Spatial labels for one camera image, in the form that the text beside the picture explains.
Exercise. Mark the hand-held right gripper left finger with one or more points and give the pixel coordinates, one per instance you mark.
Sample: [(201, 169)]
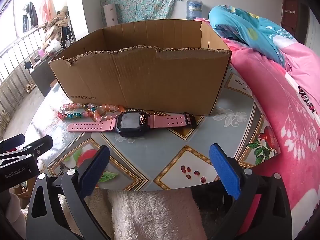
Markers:
[(96, 172)]

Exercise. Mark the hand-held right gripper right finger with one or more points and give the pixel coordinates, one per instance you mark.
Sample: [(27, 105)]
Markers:
[(225, 172)]

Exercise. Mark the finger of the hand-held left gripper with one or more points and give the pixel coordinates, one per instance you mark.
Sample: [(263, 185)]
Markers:
[(12, 141), (41, 145)]

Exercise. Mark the brown cardboard box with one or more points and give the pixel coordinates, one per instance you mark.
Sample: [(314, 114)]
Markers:
[(150, 80)]

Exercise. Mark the beige slippers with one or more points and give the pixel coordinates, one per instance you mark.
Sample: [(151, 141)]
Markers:
[(31, 87)]

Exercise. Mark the dark grey cabinet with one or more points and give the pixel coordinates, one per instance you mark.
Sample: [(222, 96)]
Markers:
[(42, 77)]

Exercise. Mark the metal railing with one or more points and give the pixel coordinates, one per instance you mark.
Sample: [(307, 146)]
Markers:
[(15, 62)]

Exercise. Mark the pink floral fleece blanket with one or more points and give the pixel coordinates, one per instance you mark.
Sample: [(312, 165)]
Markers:
[(275, 105)]

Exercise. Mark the black wheelchair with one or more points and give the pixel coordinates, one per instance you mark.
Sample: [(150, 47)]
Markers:
[(67, 36)]

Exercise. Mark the beige clothes pile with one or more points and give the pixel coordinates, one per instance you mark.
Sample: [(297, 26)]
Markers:
[(53, 27)]

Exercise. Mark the dark hanging jacket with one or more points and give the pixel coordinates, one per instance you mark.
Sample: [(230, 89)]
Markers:
[(30, 16)]

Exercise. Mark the pink hanging garment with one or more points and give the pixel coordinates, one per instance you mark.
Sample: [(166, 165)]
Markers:
[(47, 8)]

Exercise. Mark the blue patterned quilt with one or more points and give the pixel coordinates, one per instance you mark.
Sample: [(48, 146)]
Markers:
[(250, 30)]

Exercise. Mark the white paper roll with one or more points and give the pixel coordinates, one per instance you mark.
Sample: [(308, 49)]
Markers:
[(110, 15)]

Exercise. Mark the large blue water bottle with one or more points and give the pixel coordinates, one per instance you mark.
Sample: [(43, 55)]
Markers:
[(194, 10)]

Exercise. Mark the brown door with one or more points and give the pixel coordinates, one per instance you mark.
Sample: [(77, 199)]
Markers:
[(292, 17)]

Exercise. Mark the teal floral hanging cloth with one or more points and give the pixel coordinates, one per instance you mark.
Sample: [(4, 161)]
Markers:
[(140, 0)]

